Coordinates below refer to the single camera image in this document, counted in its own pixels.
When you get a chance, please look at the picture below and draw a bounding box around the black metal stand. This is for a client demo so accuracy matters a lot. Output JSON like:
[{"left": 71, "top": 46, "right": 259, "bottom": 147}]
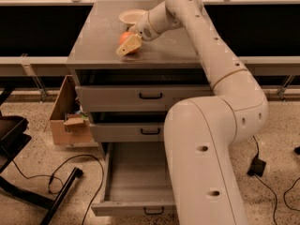
[{"left": 0, "top": 90, "right": 81, "bottom": 225}]

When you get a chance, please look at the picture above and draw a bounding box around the black cable left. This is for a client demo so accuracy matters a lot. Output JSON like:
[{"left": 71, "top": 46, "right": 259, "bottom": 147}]
[{"left": 11, "top": 154, "right": 105, "bottom": 225}]

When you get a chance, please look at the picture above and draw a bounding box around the black power adapter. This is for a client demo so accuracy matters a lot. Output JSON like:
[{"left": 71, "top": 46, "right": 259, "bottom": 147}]
[{"left": 247, "top": 157, "right": 266, "bottom": 177}]

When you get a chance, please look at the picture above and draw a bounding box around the orange fruit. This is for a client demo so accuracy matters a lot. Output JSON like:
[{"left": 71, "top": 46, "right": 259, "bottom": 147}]
[{"left": 119, "top": 31, "right": 139, "bottom": 54}]

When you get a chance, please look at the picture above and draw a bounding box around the grey drawer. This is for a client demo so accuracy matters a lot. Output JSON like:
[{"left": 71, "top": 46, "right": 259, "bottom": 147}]
[
  {"left": 76, "top": 85, "right": 213, "bottom": 112},
  {"left": 90, "top": 123, "right": 163, "bottom": 143},
  {"left": 92, "top": 142, "right": 176, "bottom": 217}
]

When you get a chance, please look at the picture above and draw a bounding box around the grey top drawer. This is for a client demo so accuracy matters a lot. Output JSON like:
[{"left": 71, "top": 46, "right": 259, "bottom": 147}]
[{"left": 76, "top": 85, "right": 213, "bottom": 112}]

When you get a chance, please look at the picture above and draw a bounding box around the grey bottom drawer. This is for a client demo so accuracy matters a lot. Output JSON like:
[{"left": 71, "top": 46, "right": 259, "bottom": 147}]
[{"left": 92, "top": 142, "right": 176, "bottom": 217}]

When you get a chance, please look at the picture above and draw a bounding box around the black cable far right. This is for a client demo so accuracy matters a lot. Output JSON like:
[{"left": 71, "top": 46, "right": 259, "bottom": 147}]
[{"left": 282, "top": 175, "right": 300, "bottom": 213}]

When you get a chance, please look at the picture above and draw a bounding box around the grey middle drawer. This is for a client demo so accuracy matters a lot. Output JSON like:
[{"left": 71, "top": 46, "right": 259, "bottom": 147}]
[{"left": 90, "top": 123, "right": 163, "bottom": 143}]

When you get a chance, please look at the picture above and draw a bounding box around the cardboard box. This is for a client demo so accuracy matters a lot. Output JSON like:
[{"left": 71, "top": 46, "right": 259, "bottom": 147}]
[{"left": 50, "top": 75, "right": 94, "bottom": 146}]

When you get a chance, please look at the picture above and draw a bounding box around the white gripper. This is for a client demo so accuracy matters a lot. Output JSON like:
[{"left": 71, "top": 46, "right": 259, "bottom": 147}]
[{"left": 116, "top": 11, "right": 162, "bottom": 56}]

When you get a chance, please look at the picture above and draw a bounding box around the grey drawer cabinet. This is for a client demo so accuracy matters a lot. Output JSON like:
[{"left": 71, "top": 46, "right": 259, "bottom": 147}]
[{"left": 67, "top": 0, "right": 227, "bottom": 143}]

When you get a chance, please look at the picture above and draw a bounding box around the black cable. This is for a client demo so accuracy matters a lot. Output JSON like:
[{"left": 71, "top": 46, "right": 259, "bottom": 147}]
[
  {"left": 11, "top": 154, "right": 105, "bottom": 225},
  {"left": 282, "top": 175, "right": 300, "bottom": 213},
  {"left": 251, "top": 135, "right": 279, "bottom": 225}
]

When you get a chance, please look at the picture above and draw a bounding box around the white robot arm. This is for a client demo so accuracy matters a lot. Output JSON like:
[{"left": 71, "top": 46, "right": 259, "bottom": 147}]
[{"left": 116, "top": 0, "right": 268, "bottom": 225}]

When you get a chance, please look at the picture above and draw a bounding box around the white paper bowl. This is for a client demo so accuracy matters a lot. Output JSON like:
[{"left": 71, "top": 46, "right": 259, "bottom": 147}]
[{"left": 119, "top": 9, "right": 146, "bottom": 26}]

